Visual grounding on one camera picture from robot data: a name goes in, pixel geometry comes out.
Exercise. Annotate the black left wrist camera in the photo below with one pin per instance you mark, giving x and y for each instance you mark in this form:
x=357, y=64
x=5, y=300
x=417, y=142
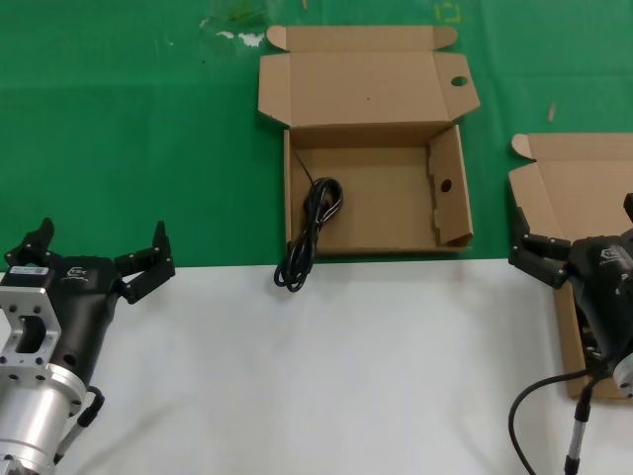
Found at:
x=29, y=277

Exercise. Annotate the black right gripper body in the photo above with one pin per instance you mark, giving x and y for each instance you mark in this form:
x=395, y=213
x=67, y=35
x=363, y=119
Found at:
x=605, y=297

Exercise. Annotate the open cardboard box with parts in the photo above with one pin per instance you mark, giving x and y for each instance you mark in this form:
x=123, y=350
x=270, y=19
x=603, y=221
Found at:
x=569, y=188

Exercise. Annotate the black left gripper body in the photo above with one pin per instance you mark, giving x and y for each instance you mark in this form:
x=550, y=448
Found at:
x=81, y=307

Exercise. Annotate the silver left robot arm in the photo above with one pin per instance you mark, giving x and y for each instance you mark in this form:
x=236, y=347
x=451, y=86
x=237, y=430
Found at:
x=29, y=415

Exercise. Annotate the green table mat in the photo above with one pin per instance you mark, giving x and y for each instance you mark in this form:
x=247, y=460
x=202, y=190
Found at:
x=123, y=123

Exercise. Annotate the small cardboard scrap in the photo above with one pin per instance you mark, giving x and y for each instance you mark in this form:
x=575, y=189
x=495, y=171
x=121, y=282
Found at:
x=551, y=113

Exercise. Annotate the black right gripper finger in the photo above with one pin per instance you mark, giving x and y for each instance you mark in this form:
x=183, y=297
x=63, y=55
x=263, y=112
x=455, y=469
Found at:
x=629, y=205
x=541, y=257

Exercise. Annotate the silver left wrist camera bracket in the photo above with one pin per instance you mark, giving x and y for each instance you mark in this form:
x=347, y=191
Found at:
x=42, y=307

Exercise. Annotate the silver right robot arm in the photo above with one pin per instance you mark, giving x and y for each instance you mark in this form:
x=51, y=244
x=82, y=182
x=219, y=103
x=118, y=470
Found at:
x=625, y=376

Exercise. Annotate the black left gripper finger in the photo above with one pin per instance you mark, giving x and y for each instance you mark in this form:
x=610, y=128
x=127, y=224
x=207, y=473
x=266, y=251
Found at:
x=32, y=245
x=148, y=264

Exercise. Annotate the empty open cardboard box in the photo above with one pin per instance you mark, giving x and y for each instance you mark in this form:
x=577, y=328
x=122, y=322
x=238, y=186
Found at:
x=386, y=198

